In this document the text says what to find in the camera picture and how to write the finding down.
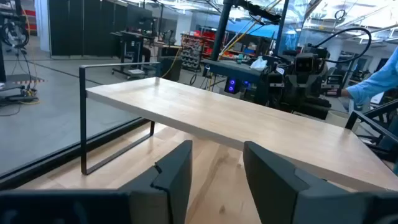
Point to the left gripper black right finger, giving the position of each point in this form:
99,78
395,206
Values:
273,193

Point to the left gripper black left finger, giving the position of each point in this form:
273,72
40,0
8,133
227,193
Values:
174,186

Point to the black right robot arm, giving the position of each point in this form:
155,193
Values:
314,109

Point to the white crumpled tissue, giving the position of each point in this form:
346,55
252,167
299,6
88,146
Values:
258,63

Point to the dark slanted pole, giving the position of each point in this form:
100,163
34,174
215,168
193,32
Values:
281,28

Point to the computer with purple lights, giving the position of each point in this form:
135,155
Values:
231,85

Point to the grey side desk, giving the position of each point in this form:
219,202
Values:
233,70

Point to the person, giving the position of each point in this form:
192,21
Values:
379,81

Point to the black support pole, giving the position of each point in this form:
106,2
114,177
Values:
221,31

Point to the rack with red bins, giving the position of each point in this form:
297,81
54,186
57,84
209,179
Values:
192,53

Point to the black bin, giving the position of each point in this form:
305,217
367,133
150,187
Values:
169,67

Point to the black rolling cart desk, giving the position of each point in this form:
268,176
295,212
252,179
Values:
132,40

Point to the black partition panels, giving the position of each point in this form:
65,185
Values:
81,28

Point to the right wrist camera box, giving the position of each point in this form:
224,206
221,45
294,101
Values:
304,63

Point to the wooden shelf black metal frame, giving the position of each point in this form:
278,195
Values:
217,115

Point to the black aluminium table frame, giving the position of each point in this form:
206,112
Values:
46,161

